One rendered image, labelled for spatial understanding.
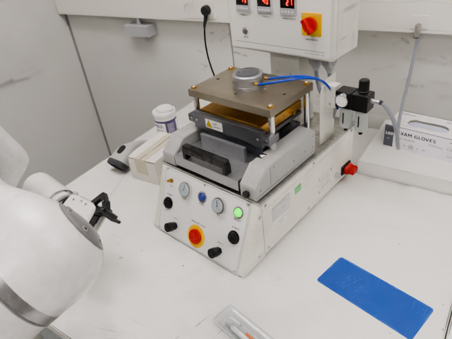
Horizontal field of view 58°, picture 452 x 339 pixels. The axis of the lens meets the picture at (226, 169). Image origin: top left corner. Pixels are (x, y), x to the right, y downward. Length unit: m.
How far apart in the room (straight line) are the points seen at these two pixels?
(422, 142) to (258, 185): 0.61
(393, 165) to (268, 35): 0.54
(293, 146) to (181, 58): 1.07
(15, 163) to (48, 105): 1.45
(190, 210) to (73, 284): 0.67
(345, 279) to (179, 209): 0.46
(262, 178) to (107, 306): 0.47
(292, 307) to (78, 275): 0.61
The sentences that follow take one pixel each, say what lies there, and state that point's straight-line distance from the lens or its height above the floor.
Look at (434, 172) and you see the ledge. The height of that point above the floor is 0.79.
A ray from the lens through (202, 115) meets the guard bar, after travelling 1.07.
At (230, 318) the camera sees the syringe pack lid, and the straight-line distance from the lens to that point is 0.92.
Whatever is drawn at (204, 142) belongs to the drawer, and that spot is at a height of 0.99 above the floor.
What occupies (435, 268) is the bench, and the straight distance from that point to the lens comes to 1.08.
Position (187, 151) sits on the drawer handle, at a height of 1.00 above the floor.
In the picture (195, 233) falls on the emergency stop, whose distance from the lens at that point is 1.07.
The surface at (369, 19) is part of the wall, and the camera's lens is 1.44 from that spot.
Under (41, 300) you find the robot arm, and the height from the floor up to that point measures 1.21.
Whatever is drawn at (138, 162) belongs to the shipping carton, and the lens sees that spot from 1.37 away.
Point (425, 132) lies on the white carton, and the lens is 1.35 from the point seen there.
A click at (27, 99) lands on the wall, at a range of 2.38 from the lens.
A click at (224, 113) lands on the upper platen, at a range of 1.05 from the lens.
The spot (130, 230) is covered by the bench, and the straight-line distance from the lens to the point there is 1.22.
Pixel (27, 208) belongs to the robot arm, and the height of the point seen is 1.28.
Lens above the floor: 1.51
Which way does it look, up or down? 33 degrees down
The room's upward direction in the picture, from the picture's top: 8 degrees counter-clockwise
